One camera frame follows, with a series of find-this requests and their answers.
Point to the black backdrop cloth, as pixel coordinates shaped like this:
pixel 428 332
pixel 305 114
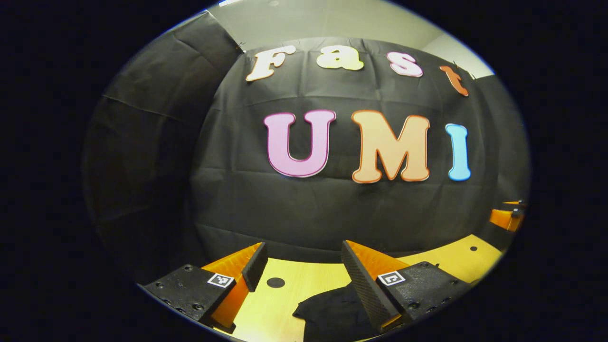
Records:
pixel 332 209

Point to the black buttoned coat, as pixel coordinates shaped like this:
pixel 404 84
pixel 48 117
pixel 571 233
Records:
pixel 332 313

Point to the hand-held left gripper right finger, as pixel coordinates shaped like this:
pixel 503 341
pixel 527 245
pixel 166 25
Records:
pixel 363 287

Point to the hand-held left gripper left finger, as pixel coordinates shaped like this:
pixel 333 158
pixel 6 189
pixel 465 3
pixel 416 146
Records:
pixel 256 266

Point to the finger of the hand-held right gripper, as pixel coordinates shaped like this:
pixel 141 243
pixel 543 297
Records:
pixel 503 219
pixel 515 204

